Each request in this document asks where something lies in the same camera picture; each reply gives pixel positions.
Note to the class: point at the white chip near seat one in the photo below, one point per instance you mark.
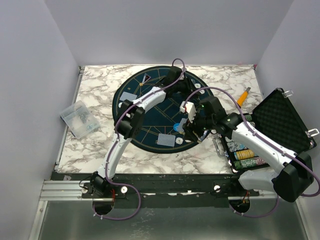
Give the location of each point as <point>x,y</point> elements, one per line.
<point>197,85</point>

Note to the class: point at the yellow chip stack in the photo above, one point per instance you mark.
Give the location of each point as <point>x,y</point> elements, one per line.
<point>244,154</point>

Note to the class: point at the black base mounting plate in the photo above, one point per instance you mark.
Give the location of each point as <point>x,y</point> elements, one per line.
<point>157,190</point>

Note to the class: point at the dark green chip stack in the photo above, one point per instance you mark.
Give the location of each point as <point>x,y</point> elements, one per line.
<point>248,117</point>

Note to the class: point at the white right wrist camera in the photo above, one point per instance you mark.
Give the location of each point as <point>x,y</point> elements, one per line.
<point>189,109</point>

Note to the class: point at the white chip stack in case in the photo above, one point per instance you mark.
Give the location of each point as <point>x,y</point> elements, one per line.
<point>235,146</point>

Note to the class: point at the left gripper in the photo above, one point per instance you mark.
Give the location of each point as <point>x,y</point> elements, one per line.
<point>189,87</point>

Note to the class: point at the chrome case handle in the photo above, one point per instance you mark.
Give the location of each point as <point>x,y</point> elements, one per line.
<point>216,142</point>

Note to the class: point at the face-down cards seat five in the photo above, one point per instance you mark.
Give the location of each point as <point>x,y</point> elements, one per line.
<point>166,140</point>

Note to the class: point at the yellow utility knife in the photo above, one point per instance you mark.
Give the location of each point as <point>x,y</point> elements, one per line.
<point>243,97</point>

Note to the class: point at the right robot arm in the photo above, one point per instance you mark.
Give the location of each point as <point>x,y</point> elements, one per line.
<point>292,172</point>

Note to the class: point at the blue small blind button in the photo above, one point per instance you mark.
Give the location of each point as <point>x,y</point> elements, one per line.
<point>176,127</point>

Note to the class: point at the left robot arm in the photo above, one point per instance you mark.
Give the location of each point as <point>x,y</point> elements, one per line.
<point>129,122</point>

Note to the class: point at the deck of playing cards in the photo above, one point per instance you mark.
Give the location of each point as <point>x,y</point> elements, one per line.
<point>180,125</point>

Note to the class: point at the face-down cards seat eight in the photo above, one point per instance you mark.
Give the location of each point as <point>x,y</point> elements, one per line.
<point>128,96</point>

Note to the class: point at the black poker chip case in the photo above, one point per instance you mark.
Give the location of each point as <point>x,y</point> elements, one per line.
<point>276,118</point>

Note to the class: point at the clear plastic screw box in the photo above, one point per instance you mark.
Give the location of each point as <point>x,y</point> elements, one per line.
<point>80,121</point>

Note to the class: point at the round blue poker mat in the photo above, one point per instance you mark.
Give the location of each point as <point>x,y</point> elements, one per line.
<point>160,119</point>

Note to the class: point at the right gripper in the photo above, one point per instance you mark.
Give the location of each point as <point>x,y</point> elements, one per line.
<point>192,125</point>

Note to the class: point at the aluminium frame rail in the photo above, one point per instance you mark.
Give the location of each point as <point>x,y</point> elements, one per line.
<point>71,191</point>

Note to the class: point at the blue playing card box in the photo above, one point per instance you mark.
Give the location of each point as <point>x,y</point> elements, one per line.
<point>202,137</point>

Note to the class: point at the white 5 poker chip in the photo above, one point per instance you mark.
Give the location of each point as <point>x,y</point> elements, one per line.
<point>179,141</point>

